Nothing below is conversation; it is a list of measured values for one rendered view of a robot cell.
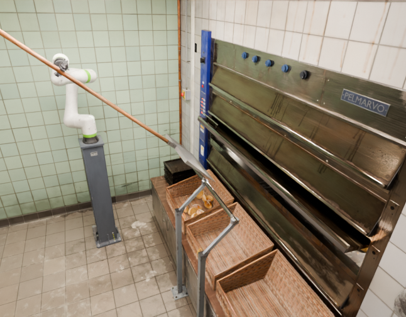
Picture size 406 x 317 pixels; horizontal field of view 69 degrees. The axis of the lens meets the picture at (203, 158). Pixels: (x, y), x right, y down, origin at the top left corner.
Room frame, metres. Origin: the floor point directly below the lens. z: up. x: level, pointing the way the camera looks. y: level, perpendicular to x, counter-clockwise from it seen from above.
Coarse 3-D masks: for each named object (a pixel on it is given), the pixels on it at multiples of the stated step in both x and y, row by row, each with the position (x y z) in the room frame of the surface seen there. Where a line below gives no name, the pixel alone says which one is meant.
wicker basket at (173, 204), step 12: (192, 180) 2.53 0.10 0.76; (216, 180) 2.42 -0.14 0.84; (168, 192) 2.34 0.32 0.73; (180, 192) 2.49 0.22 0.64; (192, 192) 2.54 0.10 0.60; (204, 192) 2.54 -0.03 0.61; (216, 192) 2.35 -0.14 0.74; (228, 192) 2.20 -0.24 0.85; (180, 204) 2.35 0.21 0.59; (192, 204) 2.35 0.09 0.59; (216, 204) 2.29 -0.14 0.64; (228, 204) 2.10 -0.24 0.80
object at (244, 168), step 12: (216, 144) 2.55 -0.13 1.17; (228, 156) 2.32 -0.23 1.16; (240, 168) 2.12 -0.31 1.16; (252, 180) 1.95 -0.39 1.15; (264, 192) 1.79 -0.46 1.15; (276, 192) 1.74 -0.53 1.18; (276, 204) 1.65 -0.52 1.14; (288, 204) 1.61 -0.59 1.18; (288, 216) 1.52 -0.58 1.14; (300, 216) 1.48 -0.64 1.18; (312, 228) 1.37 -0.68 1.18; (324, 240) 1.27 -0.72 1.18; (336, 252) 1.18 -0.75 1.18; (348, 264) 1.10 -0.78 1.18
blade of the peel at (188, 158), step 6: (168, 138) 2.37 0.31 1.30; (180, 150) 2.29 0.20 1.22; (186, 150) 2.49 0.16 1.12; (180, 156) 2.06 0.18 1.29; (186, 156) 2.23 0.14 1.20; (192, 156) 2.44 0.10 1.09; (186, 162) 1.96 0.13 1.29; (192, 162) 2.16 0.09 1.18; (198, 162) 2.34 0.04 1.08; (198, 168) 2.10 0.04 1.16; (204, 174) 2.02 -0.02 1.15
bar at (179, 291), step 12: (192, 168) 2.10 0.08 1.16; (204, 180) 1.89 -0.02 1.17; (180, 216) 1.79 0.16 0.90; (180, 228) 1.79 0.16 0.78; (228, 228) 1.43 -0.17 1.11; (180, 240) 1.79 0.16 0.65; (216, 240) 1.40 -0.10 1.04; (180, 252) 1.79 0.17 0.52; (204, 252) 1.37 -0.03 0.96; (180, 264) 1.79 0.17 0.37; (204, 264) 1.35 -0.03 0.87; (180, 276) 1.79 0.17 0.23; (204, 276) 1.35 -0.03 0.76; (180, 288) 1.79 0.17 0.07; (204, 288) 1.35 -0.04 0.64
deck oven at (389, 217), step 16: (368, 80) 1.26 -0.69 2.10; (224, 96) 2.46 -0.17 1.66; (272, 128) 1.81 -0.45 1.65; (208, 144) 2.73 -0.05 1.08; (304, 144) 1.53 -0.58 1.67; (320, 160) 1.40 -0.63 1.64; (352, 176) 1.21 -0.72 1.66; (400, 176) 1.02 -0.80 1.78; (384, 192) 1.05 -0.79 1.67; (400, 192) 1.00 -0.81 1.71; (384, 208) 1.03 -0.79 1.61; (400, 208) 0.98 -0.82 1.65; (384, 224) 1.01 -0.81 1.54; (384, 240) 0.98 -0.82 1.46; (288, 256) 1.46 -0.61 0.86; (368, 256) 1.02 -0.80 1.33; (304, 272) 1.32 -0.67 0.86; (368, 272) 0.99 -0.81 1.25; (352, 288) 1.03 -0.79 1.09; (368, 288) 0.97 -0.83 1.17; (352, 304) 1.00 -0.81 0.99
